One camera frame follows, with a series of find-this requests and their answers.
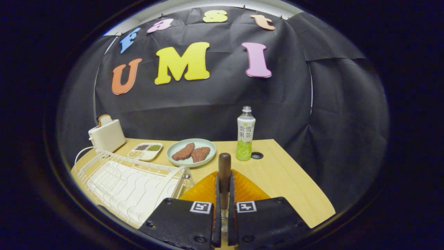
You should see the white divided seasoning tray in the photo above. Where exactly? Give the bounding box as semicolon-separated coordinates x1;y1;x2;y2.
127;142;163;162

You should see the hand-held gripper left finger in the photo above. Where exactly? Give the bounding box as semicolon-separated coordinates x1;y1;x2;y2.
139;170;222;250

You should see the pale green plate with meat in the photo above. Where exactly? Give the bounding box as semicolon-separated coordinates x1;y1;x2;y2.
167;139;216;168

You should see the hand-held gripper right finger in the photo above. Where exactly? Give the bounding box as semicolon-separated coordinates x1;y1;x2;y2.
227;169;309;250

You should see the white toaster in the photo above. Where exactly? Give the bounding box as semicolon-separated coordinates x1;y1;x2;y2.
88;119;127;153

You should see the white wire dish rack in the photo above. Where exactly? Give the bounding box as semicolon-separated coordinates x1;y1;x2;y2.
75;149;195;229

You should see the wooden handled spoon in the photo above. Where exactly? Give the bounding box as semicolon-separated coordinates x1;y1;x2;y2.
218;153;232;233

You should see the white drip tray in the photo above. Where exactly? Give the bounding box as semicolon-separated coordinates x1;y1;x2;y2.
94;160;181;226

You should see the green tea bottle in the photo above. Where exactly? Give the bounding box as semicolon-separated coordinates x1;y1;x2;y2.
236;106;256;161

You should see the white toaster cable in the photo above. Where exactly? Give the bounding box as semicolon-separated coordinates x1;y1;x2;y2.
74;146;99;170

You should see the brown meat patty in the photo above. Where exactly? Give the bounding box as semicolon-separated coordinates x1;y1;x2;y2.
172;143;195;161
191;147;211;163

